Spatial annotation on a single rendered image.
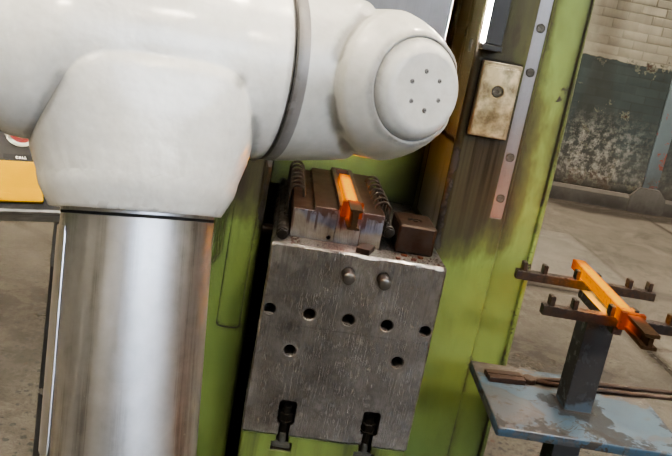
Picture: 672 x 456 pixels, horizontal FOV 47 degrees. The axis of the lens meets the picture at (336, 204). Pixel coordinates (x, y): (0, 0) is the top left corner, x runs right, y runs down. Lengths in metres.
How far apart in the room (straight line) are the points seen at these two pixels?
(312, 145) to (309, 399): 1.27
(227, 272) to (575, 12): 1.00
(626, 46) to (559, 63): 6.31
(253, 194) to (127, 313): 1.33
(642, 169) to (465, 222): 6.62
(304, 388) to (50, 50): 1.36
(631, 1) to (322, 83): 7.69
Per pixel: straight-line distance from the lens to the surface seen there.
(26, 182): 1.48
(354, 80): 0.49
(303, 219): 1.66
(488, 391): 1.72
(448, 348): 1.96
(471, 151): 1.82
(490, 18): 1.76
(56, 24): 0.48
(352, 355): 1.72
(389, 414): 1.79
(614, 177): 8.32
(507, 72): 1.79
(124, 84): 0.47
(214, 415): 2.02
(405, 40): 0.50
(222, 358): 1.94
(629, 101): 8.23
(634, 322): 1.51
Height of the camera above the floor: 1.39
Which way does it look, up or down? 14 degrees down
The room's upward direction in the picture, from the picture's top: 10 degrees clockwise
